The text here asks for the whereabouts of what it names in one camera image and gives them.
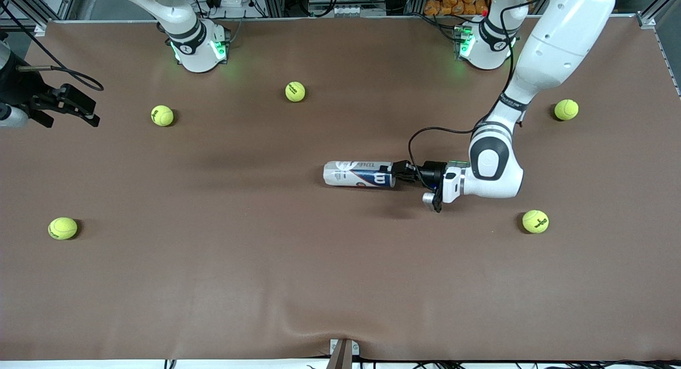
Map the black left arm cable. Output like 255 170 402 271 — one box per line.
408 0 533 170

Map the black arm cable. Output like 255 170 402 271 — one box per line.
0 0 105 92
408 0 533 170

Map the white terminal strip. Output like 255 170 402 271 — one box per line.
327 5 386 17

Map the metal table edge clamp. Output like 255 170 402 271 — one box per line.
329 338 360 369

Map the brown table mat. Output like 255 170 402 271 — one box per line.
0 17 681 362

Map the aluminium frame strut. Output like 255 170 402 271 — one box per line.
0 0 80 35
636 0 681 29

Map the white blue Wilson tennis can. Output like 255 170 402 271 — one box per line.
323 161 397 189

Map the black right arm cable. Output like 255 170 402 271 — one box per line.
0 0 105 92

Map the orange round items pile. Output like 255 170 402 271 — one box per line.
424 0 489 16

